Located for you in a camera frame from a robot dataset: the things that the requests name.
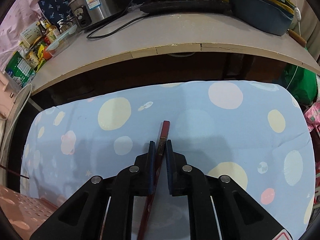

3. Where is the dark maroon chopstick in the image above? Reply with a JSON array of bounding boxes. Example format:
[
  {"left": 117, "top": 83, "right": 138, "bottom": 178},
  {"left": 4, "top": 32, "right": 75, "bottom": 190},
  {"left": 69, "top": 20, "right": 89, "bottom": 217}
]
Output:
[{"left": 137, "top": 120, "right": 170, "bottom": 240}]

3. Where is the dark red chopstick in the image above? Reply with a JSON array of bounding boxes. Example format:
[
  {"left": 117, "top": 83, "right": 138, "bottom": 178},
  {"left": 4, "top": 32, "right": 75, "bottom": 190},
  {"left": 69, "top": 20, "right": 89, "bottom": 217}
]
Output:
[{"left": 0, "top": 165, "right": 30, "bottom": 180}]

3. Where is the blue planet pattern tablecloth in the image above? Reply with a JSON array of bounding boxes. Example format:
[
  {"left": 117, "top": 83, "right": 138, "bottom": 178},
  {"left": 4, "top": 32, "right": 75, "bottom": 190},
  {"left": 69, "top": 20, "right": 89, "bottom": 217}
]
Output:
[{"left": 20, "top": 81, "right": 316, "bottom": 239}]

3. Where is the pink perforated utensil holder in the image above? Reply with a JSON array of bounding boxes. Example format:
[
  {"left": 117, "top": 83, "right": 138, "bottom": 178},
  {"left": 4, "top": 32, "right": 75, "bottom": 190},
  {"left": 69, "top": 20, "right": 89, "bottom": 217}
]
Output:
[{"left": 0, "top": 185, "right": 57, "bottom": 239}]

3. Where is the pink floral cloth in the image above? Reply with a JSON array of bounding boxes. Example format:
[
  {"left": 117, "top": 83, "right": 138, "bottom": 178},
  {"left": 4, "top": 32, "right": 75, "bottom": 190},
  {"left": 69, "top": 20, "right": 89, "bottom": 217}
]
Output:
[{"left": 304, "top": 102, "right": 320, "bottom": 136}]

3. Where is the green plastic bag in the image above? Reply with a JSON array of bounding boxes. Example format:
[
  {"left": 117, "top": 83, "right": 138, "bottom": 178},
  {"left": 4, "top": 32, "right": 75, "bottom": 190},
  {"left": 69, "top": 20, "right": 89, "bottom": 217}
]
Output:
[{"left": 281, "top": 64, "right": 318, "bottom": 105}]

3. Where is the red tomato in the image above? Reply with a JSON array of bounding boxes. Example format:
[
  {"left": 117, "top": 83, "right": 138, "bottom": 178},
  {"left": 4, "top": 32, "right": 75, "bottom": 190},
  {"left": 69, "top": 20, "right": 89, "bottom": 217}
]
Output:
[{"left": 43, "top": 48, "right": 52, "bottom": 61}]

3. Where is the clear food container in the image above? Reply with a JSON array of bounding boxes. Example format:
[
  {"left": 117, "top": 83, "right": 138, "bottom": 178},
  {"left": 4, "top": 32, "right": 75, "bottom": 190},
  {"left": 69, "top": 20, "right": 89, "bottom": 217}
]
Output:
[{"left": 46, "top": 25, "right": 78, "bottom": 57}]

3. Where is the pink electric kettle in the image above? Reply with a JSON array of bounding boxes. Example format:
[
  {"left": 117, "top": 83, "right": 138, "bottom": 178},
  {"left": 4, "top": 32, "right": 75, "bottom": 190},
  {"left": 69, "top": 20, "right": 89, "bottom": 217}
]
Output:
[{"left": 0, "top": 72, "right": 21, "bottom": 120}]

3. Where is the green snack package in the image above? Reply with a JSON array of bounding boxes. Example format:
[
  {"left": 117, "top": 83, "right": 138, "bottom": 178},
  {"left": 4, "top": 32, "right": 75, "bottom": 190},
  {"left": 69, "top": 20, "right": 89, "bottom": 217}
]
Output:
[{"left": 5, "top": 51, "right": 36, "bottom": 88}]

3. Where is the yellow oil bottle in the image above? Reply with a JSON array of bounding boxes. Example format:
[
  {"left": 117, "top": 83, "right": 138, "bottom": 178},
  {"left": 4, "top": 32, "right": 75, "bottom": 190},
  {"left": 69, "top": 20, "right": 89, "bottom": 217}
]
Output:
[{"left": 45, "top": 22, "right": 60, "bottom": 43}]

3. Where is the silver rice cooker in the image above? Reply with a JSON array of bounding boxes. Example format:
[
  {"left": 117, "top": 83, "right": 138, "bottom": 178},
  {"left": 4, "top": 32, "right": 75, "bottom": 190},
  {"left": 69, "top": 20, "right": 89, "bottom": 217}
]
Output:
[{"left": 65, "top": 0, "right": 131, "bottom": 30}]

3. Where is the blue basin with vegetables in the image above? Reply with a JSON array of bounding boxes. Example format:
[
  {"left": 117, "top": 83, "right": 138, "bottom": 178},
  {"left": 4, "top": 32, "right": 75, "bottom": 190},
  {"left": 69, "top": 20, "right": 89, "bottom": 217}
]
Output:
[{"left": 228, "top": 0, "right": 296, "bottom": 36}]

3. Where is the navy floral cloth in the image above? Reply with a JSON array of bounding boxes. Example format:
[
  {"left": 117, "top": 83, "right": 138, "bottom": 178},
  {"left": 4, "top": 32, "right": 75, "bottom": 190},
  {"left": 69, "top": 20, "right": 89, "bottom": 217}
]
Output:
[{"left": 38, "top": 0, "right": 72, "bottom": 25}]

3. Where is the pink dotted curtain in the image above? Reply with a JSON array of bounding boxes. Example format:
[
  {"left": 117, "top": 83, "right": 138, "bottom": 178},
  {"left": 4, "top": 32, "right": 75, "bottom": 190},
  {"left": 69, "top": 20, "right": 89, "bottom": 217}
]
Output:
[{"left": 1, "top": 0, "right": 41, "bottom": 70}]

